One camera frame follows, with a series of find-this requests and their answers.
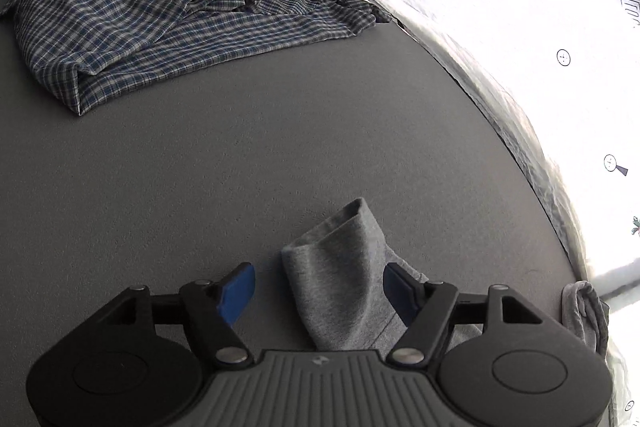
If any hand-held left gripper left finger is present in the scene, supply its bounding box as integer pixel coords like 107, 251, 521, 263
106, 262, 257, 370

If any grey shirt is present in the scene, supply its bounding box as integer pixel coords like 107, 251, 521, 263
280, 197, 612, 358

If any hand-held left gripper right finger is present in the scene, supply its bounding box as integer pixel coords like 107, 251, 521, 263
382, 262, 546, 368

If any blue plaid shirt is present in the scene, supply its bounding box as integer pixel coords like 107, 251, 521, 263
0, 0, 392, 116

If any white printed sheet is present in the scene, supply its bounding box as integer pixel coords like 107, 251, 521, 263
347, 0, 640, 427

